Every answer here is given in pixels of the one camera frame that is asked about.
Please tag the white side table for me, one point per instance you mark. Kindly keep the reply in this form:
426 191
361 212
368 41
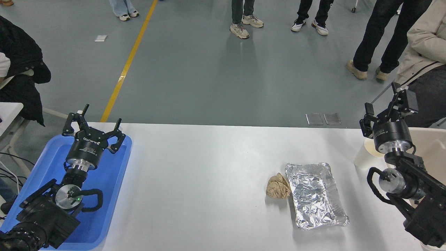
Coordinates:
8 113

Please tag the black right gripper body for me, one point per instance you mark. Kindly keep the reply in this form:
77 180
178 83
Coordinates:
392 133

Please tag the silver foil tray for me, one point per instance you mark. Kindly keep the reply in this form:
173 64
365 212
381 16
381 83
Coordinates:
315 195

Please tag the crumpled tan paper ball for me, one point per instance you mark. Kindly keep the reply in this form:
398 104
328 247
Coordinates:
278 186

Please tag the blue plastic tray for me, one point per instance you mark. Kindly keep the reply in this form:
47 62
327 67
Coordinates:
111 174

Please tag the person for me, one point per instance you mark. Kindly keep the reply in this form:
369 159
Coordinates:
240 21
21 55
322 14
425 45
6 2
122 7
376 31

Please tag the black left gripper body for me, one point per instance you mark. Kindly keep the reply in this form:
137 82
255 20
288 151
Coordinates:
87 146

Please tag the large pale plastic bin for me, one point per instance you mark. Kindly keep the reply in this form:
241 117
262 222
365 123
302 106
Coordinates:
432 143

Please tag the white paper scrap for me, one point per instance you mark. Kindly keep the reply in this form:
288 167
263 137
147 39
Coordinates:
101 38

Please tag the white paper cup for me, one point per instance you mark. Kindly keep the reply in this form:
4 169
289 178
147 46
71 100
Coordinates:
363 157

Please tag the metal floor plate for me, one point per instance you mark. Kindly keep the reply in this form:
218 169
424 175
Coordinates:
332 118
314 119

